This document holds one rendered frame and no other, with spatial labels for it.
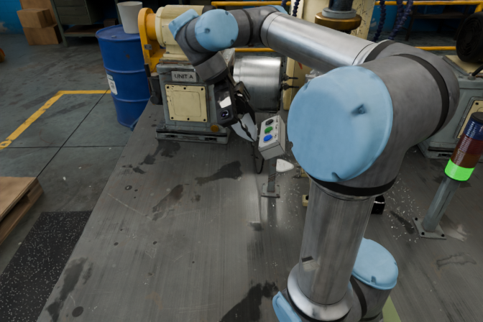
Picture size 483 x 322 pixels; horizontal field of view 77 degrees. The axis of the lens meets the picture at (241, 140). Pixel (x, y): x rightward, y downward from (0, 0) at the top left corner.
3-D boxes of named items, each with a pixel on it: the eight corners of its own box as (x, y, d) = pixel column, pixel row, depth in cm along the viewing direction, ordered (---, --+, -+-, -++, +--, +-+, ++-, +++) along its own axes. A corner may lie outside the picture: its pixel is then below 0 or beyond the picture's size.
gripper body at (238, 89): (253, 98, 84) (231, 60, 78) (250, 112, 77) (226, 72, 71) (229, 108, 86) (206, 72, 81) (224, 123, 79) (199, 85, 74)
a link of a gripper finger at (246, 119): (265, 128, 86) (250, 101, 82) (264, 139, 82) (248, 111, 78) (256, 131, 88) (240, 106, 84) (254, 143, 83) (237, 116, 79)
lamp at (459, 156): (445, 154, 86) (452, 141, 84) (468, 156, 86) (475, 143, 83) (456, 167, 81) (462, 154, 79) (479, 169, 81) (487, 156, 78)
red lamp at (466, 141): (452, 141, 84) (458, 128, 81) (475, 143, 83) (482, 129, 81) (462, 154, 79) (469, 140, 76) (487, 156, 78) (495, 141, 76)
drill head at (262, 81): (214, 95, 156) (212, 47, 142) (286, 99, 152) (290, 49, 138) (203, 119, 135) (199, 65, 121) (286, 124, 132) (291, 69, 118)
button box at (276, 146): (267, 132, 110) (261, 121, 107) (285, 125, 107) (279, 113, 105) (264, 161, 96) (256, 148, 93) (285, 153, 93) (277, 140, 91)
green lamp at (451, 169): (440, 167, 89) (445, 154, 86) (462, 168, 88) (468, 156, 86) (449, 180, 84) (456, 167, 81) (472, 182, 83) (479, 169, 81)
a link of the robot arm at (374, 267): (397, 300, 67) (416, 262, 59) (354, 334, 61) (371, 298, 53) (353, 259, 75) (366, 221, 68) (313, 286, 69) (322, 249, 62)
